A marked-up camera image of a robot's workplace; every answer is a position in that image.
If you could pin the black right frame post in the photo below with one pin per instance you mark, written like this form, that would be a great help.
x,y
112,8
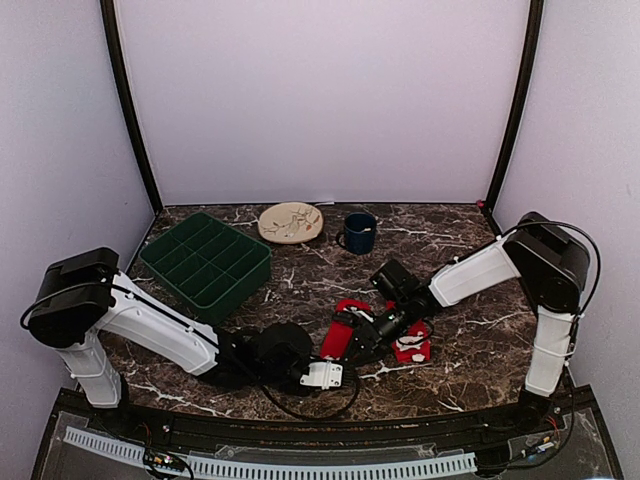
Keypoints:
x,y
516,111

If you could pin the black frame post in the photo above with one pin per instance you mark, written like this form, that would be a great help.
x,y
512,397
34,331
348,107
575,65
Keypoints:
x,y
516,111
128,109

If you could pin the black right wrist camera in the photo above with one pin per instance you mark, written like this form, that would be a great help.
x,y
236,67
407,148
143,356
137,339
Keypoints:
x,y
394,282

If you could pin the white slotted cable duct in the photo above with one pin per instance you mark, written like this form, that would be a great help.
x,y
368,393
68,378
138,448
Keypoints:
x,y
195,466

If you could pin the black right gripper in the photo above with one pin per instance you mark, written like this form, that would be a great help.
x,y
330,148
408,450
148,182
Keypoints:
x,y
373,341

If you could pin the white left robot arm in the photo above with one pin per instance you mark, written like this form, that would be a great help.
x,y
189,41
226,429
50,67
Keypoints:
x,y
85,294

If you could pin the green divided plastic tray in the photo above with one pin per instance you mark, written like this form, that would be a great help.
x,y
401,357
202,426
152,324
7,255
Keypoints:
x,y
210,266

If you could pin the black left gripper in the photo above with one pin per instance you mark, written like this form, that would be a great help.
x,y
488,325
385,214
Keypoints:
x,y
297,393

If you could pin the beige floral ceramic plate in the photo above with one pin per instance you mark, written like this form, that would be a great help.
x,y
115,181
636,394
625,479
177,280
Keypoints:
x,y
290,223

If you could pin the red santa sock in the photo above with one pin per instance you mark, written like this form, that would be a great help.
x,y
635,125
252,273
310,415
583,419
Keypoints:
x,y
414,345
343,324

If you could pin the dark blue mug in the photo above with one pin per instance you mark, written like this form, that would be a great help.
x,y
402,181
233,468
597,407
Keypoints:
x,y
358,233

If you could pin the black left frame post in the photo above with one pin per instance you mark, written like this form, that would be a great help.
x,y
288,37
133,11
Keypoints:
x,y
128,109

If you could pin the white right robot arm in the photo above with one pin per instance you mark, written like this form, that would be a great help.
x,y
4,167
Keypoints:
x,y
549,259

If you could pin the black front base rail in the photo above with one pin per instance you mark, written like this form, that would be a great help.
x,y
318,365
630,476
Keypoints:
x,y
579,420

